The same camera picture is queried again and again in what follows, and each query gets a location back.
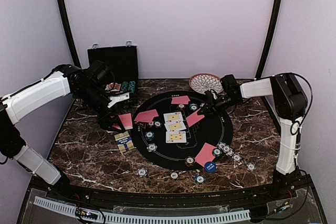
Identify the black frame post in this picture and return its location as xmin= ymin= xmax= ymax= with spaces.
xmin=255 ymin=0 xmax=281 ymax=79
xmin=57 ymin=0 xmax=82 ymax=68

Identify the face-up card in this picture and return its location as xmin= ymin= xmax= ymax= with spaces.
xmin=163 ymin=112 xmax=183 ymax=123
xmin=166 ymin=131 xmax=187 ymax=144
xmin=164 ymin=121 xmax=186 ymax=132

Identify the right black frame post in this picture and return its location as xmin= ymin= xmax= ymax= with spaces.
xmin=255 ymin=0 xmax=281 ymax=79

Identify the red playing card deck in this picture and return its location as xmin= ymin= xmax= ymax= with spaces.
xmin=112 ymin=113 xmax=133 ymax=131

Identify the white slotted cable duct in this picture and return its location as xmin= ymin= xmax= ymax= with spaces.
xmin=33 ymin=196 xmax=250 ymax=223

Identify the left black frame post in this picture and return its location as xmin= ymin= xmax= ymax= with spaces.
xmin=57 ymin=0 xmax=82 ymax=68

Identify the boxed card deck in case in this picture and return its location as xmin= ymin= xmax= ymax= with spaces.
xmin=105 ymin=82 xmax=121 ymax=92

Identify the green chip row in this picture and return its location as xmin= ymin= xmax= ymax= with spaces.
xmin=120 ymin=81 xmax=129 ymax=92

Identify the patterned ceramic plate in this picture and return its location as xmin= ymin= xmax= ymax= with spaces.
xmin=189 ymin=73 xmax=223 ymax=94

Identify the single blue chip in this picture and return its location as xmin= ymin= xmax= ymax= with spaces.
xmin=189 ymin=103 xmax=198 ymax=111

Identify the red face-down burn card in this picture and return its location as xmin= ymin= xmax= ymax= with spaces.
xmin=186 ymin=109 xmax=205 ymax=127

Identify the red triangular all-in button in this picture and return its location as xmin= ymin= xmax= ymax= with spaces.
xmin=136 ymin=122 xmax=147 ymax=129

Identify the teal chip row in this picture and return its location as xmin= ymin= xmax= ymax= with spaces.
xmin=128 ymin=81 xmax=137 ymax=93

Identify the round black poker mat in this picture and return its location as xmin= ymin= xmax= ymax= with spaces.
xmin=131 ymin=91 xmax=233 ymax=170

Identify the gold card box base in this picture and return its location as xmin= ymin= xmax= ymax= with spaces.
xmin=114 ymin=131 xmax=134 ymax=153

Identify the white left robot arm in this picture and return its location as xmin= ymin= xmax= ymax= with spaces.
xmin=1 ymin=61 xmax=130 ymax=201

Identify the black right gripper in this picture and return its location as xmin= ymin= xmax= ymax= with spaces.
xmin=198 ymin=94 xmax=242 ymax=117

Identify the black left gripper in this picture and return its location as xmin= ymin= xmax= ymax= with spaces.
xmin=75 ymin=84 xmax=125 ymax=133

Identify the brown white chip stack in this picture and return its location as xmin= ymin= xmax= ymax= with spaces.
xmin=170 ymin=172 xmax=178 ymax=180

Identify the blue small blind button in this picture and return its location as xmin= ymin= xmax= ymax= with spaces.
xmin=204 ymin=162 xmax=217 ymax=173

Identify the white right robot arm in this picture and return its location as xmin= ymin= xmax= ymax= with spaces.
xmin=197 ymin=72 xmax=312 ymax=175

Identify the black poker chip case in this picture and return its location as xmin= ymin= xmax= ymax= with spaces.
xmin=87 ymin=46 xmax=139 ymax=97

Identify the blue white chip stack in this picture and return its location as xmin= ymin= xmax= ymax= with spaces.
xmin=137 ymin=167 xmax=148 ymax=178

